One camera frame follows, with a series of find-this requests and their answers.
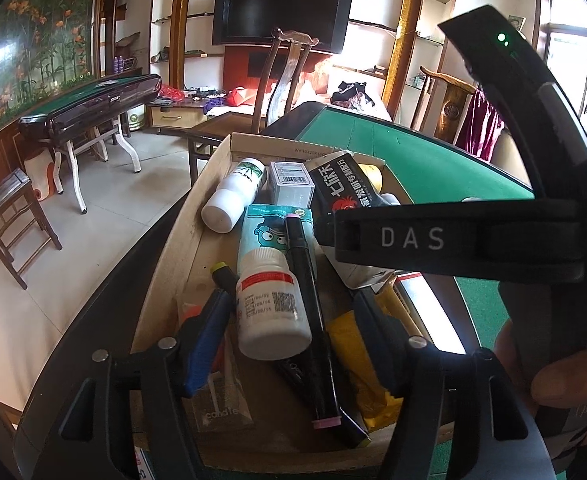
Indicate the plain white bottle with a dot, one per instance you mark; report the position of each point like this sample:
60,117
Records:
391,199

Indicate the white bottle green label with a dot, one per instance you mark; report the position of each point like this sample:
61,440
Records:
228,200

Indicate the window with wooden frame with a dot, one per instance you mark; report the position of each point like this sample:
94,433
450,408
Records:
573,50

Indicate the flower wall painting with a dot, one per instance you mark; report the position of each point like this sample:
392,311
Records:
33,50

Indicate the black snack bag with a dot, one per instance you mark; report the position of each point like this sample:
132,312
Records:
338,185

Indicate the white charger box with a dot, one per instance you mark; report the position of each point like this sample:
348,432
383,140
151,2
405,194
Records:
428,310

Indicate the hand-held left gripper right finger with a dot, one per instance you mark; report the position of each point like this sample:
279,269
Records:
373,330

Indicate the black marker pink cap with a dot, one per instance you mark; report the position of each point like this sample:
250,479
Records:
306,280

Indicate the red bag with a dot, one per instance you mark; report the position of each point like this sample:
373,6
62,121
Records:
241,96

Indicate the person's right hand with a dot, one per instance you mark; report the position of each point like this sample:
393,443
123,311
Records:
573,377

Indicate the small wooden stool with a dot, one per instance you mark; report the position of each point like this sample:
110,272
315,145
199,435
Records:
8,190

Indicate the folding green game table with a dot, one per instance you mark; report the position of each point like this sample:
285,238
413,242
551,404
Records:
88,105

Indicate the gold snack packet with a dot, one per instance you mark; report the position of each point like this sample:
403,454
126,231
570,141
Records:
358,375

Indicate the wooden wall shelf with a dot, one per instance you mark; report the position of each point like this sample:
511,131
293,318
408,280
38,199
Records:
388,30
188,20

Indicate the white pill bottle red label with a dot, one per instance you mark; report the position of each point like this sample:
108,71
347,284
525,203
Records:
273,320

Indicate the white orange bag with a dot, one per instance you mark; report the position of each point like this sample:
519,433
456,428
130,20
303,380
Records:
40,175

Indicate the cardboard box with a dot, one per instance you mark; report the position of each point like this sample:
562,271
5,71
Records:
198,260

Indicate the low wooden drawer cabinet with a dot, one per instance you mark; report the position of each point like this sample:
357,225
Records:
173,117

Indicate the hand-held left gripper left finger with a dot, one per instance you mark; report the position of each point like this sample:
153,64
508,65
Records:
206,340

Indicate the number candle clear package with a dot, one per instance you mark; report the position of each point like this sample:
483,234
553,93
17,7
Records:
223,405

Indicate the wooden chair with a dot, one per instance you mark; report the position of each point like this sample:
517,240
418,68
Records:
286,80
451,105

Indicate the black cloth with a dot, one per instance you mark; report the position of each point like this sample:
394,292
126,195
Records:
348,92

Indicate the black marker yellow-green cap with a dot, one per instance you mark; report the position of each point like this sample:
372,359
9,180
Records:
222,272

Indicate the dark red cloth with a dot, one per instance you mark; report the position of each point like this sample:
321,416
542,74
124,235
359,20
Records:
481,125

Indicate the black flat television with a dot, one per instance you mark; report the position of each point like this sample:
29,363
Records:
283,15

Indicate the teal tissue pack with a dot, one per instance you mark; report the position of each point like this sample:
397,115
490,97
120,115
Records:
263,235

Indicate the grey carton box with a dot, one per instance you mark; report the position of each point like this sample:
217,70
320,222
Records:
288,190

